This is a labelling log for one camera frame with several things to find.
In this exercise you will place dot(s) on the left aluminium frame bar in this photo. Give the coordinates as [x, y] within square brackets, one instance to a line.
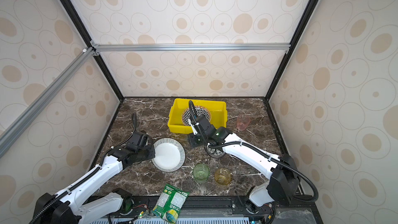
[17, 128]

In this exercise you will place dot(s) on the pink glass cup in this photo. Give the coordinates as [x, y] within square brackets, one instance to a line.
[242, 122]

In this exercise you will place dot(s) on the geometric flower pattern plate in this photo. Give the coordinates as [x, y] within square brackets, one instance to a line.
[200, 111]

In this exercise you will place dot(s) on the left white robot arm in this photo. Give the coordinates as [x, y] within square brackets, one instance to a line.
[70, 206]

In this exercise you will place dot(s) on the green snack bag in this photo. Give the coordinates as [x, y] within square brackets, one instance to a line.
[169, 203]

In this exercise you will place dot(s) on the green glass cup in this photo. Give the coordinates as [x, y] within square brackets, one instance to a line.
[201, 173]

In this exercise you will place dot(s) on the black floral pattern bowl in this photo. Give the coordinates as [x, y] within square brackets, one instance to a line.
[217, 153]

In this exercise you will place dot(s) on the yellow glass cup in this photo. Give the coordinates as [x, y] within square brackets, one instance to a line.
[223, 176]

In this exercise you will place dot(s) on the horizontal aluminium frame bar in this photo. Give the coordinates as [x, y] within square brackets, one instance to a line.
[170, 48]

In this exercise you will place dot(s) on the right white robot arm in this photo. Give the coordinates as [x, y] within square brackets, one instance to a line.
[281, 172]

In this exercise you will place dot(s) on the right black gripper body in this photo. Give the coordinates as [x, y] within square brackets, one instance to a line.
[196, 141]

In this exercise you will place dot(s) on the yellow plastic bin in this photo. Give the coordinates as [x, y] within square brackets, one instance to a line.
[218, 111]

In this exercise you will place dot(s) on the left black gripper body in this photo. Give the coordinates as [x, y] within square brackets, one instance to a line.
[145, 153]

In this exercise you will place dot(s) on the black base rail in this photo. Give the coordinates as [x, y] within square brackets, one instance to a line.
[222, 210]

